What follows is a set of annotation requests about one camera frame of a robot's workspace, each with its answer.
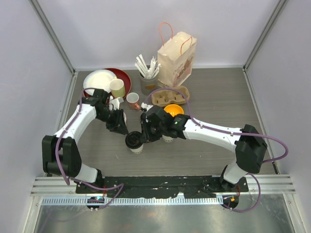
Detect stack of white paper cups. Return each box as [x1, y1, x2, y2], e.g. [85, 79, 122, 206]
[123, 112, 127, 126]

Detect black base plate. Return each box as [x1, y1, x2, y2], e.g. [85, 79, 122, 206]
[76, 175, 249, 199]

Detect aluminium front rail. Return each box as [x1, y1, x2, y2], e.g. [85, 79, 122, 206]
[41, 195, 223, 206]

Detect cardboard cup carrier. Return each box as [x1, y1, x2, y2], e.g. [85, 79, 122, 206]
[151, 86, 190, 107]

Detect wrapped white straws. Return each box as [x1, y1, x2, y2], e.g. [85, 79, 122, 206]
[135, 54, 161, 80]

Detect green cup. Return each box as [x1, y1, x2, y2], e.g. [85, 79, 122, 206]
[109, 79, 125, 98]

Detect paper takeout bag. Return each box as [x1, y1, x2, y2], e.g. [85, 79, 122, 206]
[157, 31, 197, 87]

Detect pink mug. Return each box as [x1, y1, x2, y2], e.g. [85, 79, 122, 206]
[126, 92, 140, 110]

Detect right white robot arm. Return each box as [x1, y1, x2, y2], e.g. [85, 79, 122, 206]
[140, 103, 267, 192]

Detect red round tray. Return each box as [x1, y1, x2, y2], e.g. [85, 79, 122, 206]
[84, 68, 132, 99]

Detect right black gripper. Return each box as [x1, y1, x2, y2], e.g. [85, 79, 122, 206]
[140, 119, 166, 144]

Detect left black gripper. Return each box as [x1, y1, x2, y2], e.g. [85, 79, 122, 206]
[96, 108, 128, 135]

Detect orange bowl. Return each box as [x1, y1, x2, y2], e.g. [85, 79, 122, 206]
[164, 104, 184, 117]

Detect white paper plate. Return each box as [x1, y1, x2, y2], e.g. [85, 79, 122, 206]
[83, 69, 117, 96]

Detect grey straw holder cup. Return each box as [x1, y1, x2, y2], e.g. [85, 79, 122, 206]
[139, 73, 158, 95]

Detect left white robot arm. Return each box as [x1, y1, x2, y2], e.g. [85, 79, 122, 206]
[42, 88, 128, 194]

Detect white paper cup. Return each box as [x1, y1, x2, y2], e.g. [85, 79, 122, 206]
[162, 135, 173, 142]
[130, 145, 143, 154]

